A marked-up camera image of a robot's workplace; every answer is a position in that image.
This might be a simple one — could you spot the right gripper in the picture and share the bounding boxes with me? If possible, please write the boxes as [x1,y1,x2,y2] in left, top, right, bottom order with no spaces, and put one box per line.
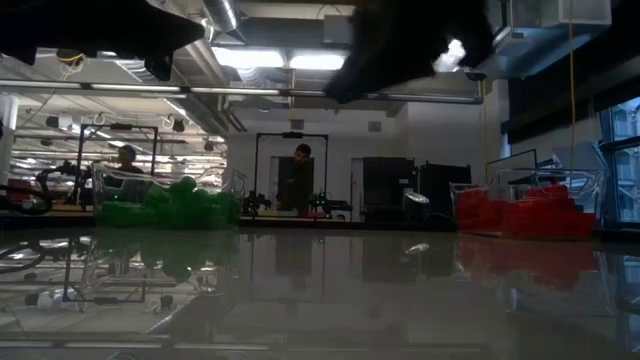
[322,0,497,105]

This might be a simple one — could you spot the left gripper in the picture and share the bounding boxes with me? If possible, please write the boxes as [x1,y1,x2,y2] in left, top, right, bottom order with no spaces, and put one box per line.
[0,0,207,82]

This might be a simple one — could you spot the ceiling light panel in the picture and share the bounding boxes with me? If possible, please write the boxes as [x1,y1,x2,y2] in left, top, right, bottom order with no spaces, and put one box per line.
[212,46,287,70]
[288,52,347,71]

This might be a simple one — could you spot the grey ceiling ventilation box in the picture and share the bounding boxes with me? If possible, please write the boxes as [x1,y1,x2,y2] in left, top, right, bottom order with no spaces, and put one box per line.
[239,14,357,51]

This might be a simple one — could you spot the long grey ceiling pipe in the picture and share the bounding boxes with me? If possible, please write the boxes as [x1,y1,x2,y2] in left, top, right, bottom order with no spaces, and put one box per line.
[0,79,485,106]

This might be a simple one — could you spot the person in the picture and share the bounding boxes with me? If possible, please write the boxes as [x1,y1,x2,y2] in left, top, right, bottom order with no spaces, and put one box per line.
[275,143,316,215]
[115,144,147,175]

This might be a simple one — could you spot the dark doorway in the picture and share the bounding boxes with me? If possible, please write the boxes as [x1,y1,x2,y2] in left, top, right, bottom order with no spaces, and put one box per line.
[277,156,316,201]

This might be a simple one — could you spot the clear plastic bin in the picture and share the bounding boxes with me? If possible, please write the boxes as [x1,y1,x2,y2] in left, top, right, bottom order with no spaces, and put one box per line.
[91,162,249,232]
[449,168,607,239]

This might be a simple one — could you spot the black framed whiteboard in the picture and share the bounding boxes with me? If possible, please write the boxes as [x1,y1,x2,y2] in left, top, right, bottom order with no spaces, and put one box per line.
[485,148,539,187]

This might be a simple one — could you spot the white pillar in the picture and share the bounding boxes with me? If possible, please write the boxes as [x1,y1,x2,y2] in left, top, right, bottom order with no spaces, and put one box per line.
[0,94,20,174]

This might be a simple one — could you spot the small red box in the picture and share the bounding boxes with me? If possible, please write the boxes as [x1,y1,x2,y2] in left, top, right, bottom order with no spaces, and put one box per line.
[5,178,34,209]

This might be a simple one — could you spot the white glossy table sheet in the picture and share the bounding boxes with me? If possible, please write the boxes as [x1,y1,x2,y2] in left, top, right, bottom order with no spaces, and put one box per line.
[0,227,640,360]

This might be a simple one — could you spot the large glass window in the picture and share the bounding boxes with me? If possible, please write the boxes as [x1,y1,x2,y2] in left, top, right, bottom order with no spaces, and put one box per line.
[602,97,640,224]

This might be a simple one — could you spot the round silver air duct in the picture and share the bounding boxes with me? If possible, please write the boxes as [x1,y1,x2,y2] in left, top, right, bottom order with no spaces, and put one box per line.
[199,0,247,45]

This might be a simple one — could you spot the black gantry frame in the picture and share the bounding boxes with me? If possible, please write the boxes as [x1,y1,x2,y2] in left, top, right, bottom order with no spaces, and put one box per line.
[254,132,330,211]
[75,123,159,182]

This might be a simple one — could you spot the black yellow cable reel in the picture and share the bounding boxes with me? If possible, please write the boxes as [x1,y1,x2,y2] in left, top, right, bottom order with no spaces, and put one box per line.
[55,48,86,66]

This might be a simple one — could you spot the black cylindrical floor post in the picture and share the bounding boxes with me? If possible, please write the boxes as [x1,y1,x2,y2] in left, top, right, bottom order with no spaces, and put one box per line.
[402,191,432,224]

